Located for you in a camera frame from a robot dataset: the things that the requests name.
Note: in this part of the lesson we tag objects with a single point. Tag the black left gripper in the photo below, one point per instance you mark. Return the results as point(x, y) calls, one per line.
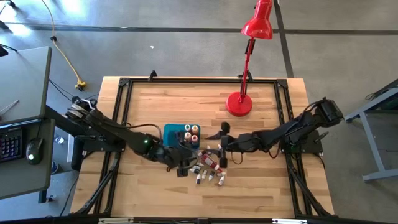
point(169, 155)

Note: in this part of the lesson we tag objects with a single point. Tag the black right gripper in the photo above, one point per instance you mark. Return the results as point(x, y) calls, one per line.
point(231, 144)

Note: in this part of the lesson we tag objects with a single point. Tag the large red food coloring bottle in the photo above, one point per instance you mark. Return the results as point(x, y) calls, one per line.
point(194, 138)
point(211, 161)

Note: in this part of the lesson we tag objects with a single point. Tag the large orange bottle yellow cap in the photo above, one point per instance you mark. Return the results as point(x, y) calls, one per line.
point(187, 136)
point(195, 129)

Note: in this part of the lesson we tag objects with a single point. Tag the large green food coloring bottle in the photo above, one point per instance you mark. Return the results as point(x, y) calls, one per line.
point(187, 127)

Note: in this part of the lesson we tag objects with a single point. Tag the blue plastic bin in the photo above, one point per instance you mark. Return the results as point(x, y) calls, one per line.
point(169, 133)

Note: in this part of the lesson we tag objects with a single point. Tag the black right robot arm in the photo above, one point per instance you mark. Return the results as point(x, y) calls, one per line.
point(280, 133)

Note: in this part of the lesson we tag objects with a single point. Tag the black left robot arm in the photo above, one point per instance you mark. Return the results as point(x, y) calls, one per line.
point(118, 132)

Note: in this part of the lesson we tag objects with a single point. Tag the red desk lamp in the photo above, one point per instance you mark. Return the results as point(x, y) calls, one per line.
point(239, 105)

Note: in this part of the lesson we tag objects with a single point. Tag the blue round object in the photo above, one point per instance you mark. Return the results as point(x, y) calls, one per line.
point(55, 168)

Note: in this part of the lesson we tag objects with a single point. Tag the metal side table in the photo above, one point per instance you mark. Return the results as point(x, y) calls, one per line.
point(369, 137)

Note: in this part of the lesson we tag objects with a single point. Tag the black computer mouse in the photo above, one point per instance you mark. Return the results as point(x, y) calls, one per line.
point(34, 149)

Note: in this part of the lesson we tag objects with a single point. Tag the dark office desk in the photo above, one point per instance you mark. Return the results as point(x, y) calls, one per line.
point(18, 180)

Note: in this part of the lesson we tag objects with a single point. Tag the black keyboard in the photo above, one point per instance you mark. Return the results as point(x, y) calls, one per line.
point(11, 144)

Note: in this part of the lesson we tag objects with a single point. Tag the silver rod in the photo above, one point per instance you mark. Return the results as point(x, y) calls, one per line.
point(11, 105)

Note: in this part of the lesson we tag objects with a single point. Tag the black desk item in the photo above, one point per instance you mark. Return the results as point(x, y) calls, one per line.
point(3, 51)

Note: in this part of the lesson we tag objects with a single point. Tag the black stand foot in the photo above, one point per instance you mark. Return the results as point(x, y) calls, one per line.
point(11, 3)
point(3, 25)

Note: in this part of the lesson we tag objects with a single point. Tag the black aluminium table frame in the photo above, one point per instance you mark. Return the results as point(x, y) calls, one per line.
point(202, 80)

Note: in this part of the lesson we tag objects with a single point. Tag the silver metal bracket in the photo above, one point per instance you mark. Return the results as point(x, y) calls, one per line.
point(289, 221)
point(115, 220)

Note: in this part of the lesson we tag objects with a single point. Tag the black upright post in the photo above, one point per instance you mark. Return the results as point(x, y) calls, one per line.
point(77, 155)

